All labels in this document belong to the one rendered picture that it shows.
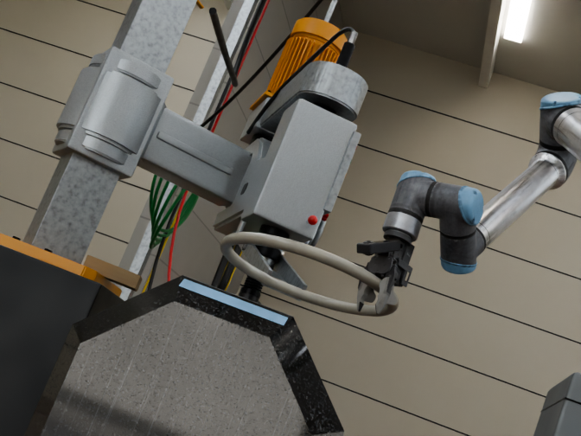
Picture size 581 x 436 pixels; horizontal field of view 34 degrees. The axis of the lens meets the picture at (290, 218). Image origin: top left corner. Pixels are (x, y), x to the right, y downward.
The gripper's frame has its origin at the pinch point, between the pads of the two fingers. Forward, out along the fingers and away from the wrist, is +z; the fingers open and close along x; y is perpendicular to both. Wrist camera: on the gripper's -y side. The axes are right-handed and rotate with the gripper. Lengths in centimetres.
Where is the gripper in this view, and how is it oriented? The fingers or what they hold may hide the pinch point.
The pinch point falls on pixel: (367, 306)
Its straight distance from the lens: 234.9
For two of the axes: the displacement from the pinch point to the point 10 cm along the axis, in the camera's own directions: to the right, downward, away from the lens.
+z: -3.5, 8.9, -2.9
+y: 6.2, 4.5, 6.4
